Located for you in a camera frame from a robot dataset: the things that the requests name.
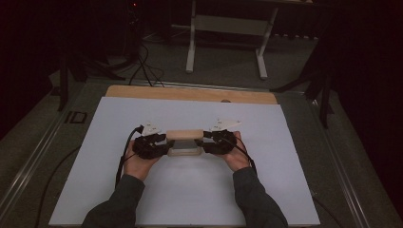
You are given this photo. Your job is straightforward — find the person's left hand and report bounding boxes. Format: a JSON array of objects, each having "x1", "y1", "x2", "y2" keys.
[{"x1": 122, "y1": 147, "x2": 162, "y2": 182}]

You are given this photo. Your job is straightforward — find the hand-held gripper cable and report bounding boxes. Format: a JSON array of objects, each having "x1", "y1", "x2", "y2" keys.
[
  {"x1": 114, "y1": 124, "x2": 144, "y2": 188},
  {"x1": 220, "y1": 134, "x2": 258, "y2": 177}
]

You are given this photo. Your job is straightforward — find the metal floor rail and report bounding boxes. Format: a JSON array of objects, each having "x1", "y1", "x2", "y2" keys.
[
  {"x1": 0, "y1": 104, "x2": 75, "y2": 219},
  {"x1": 304, "y1": 93, "x2": 373, "y2": 228}
]

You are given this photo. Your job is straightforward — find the black floor cables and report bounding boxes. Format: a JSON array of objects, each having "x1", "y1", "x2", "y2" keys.
[{"x1": 127, "y1": 42, "x2": 166, "y2": 88}]

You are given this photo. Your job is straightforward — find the right hand-held gripper cable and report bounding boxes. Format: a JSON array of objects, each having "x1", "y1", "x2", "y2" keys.
[{"x1": 220, "y1": 134, "x2": 258, "y2": 177}]

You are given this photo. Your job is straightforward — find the wooden board piece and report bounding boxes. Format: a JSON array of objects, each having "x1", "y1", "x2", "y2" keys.
[{"x1": 165, "y1": 128, "x2": 204, "y2": 158}]

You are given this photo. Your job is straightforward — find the thin black floor cable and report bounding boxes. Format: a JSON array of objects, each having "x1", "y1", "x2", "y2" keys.
[
  {"x1": 311, "y1": 195, "x2": 345, "y2": 228},
  {"x1": 32, "y1": 144, "x2": 82, "y2": 228}
]

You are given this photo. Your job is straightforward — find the white table mat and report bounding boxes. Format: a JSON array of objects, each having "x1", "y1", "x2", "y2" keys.
[{"x1": 48, "y1": 96, "x2": 321, "y2": 228}]

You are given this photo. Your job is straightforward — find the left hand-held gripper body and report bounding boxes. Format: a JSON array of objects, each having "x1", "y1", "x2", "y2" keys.
[{"x1": 132, "y1": 121, "x2": 168, "y2": 161}]

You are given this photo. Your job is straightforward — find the black floor socket box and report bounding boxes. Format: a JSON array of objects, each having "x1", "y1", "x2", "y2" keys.
[{"x1": 64, "y1": 110, "x2": 88, "y2": 125}]

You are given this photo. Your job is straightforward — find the person's right hand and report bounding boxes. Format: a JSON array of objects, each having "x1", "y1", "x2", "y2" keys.
[{"x1": 218, "y1": 131, "x2": 252, "y2": 173}]

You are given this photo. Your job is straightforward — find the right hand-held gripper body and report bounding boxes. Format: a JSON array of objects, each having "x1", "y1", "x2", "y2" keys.
[{"x1": 202, "y1": 118, "x2": 242, "y2": 156}]

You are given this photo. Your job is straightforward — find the left hand-held gripper cable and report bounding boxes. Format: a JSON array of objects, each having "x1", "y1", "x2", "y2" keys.
[{"x1": 114, "y1": 124, "x2": 144, "y2": 188}]

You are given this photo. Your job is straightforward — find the white metal desk frame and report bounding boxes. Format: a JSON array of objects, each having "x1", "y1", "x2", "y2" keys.
[{"x1": 184, "y1": 0, "x2": 280, "y2": 81}]

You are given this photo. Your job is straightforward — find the black tripod stand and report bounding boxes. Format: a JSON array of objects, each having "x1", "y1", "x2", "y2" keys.
[{"x1": 269, "y1": 60, "x2": 336, "y2": 129}]

